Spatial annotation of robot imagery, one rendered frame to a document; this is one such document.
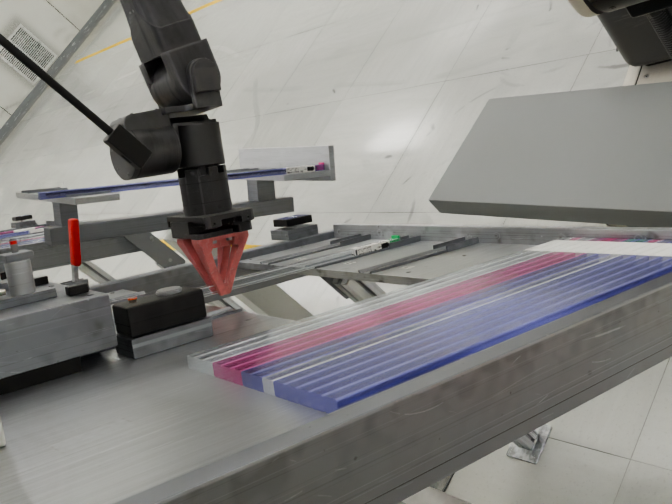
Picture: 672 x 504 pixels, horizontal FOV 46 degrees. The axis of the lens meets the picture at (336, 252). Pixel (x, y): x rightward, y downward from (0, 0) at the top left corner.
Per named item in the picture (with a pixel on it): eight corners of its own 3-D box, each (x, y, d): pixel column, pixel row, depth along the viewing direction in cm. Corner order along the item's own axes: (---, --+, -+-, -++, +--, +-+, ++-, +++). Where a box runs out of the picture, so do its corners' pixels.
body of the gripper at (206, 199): (208, 233, 87) (197, 167, 86) (167, 232, 96) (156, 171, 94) (257, 223, 91) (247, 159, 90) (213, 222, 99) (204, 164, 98)
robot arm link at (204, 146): (227, 110, 91) (200, 116, 95) (176, 116, 87) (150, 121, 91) (236, 170, 92) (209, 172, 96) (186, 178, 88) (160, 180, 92)
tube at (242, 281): (394, 245, 113) (393, 237, 112) (400, 245, 111) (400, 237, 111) (39, 337, 82) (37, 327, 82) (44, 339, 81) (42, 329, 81)
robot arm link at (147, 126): (215, 55, 89) (176, 73, 95) (124, 60, 81) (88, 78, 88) (237, 160, 90) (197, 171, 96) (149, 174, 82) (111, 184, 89)
